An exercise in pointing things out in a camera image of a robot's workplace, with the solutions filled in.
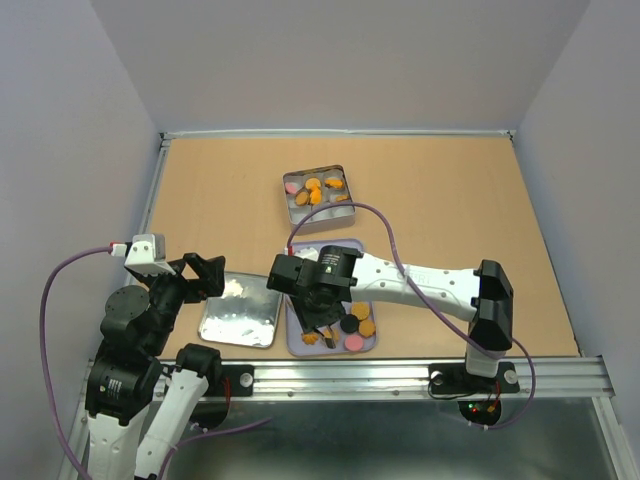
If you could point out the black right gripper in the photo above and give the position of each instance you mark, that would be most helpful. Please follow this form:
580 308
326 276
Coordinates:
309 317

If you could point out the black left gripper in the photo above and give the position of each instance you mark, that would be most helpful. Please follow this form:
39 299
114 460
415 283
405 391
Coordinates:
209 267

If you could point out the swirl flower cookie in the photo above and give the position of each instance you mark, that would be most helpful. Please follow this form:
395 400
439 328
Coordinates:
310 338

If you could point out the silver tin lid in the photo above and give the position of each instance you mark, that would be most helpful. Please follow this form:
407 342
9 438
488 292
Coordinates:
245 315

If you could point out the orange fish cookie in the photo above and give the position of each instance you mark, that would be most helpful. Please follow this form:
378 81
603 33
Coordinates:
316 197
334 183

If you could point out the brown scalloped cookie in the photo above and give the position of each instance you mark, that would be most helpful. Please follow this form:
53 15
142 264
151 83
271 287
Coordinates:
313 183
367 328

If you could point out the metal tongs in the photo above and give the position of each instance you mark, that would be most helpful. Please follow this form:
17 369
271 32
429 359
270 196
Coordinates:
330 346

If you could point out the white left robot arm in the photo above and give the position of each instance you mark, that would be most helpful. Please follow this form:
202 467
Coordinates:
137 408

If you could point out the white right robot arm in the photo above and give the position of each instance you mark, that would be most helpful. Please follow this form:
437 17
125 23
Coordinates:
481 297

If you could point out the black sandwich cookie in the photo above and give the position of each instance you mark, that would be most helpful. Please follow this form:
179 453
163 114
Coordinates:
349 324

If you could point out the lavender plastic tray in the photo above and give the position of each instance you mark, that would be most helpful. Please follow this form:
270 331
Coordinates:
293 329

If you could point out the round dotted biscuit left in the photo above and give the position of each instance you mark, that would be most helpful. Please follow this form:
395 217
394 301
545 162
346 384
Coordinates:
302 198

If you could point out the square cookie tin with cups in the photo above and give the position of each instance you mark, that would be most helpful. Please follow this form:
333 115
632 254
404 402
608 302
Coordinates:
323 191

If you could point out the circuit board with leds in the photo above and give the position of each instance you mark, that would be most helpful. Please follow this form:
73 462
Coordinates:
483 413

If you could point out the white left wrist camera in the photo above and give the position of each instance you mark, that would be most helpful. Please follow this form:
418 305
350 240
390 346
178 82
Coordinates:
146 248

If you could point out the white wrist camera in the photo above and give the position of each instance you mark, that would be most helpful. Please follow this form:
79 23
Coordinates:
146 248
308 253

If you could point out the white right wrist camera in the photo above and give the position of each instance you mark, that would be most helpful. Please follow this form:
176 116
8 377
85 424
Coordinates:
308 253

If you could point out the aluminium mounting rail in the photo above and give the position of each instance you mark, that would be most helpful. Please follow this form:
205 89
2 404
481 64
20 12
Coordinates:
389 419

